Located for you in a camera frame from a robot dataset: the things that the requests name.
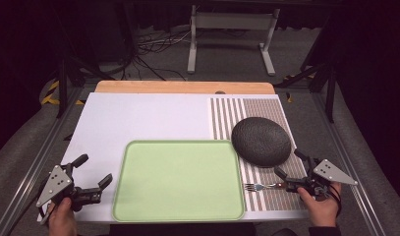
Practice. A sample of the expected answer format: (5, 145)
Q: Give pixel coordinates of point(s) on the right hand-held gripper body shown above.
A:
(318, 178)

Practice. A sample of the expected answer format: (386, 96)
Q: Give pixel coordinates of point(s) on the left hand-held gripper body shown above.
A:
(55, 185)

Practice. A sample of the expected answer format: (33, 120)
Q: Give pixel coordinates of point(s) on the silver fork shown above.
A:
(258, 187)

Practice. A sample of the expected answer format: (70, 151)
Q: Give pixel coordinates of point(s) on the person's right hand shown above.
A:
(320, 206)

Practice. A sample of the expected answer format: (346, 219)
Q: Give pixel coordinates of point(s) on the person's left hand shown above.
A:
(61, 218)

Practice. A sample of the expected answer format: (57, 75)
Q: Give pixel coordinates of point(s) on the dark grey oval plate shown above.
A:
(261, 141)

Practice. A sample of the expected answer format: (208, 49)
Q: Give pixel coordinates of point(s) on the striped placemat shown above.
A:
(269, 108)

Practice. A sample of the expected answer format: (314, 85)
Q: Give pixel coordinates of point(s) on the yellow black floor tape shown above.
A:
(288, 97)
(51, 95)

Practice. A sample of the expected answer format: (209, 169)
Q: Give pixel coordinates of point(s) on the black tripod stand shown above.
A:
(62, 82)
(330, 88)

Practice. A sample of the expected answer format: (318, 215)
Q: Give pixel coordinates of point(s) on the light green tray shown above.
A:
(178, 180)

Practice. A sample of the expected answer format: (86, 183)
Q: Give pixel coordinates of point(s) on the white board mat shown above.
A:
(138, 114)

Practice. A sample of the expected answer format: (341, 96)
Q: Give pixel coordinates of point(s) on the person's dark clothing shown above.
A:
(181, 230)

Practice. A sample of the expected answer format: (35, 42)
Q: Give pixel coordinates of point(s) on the grey metal stand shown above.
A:
(233, 21)

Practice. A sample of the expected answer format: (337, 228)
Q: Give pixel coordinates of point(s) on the aluminium frame rail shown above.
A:
(348, 170)
(37, 160)

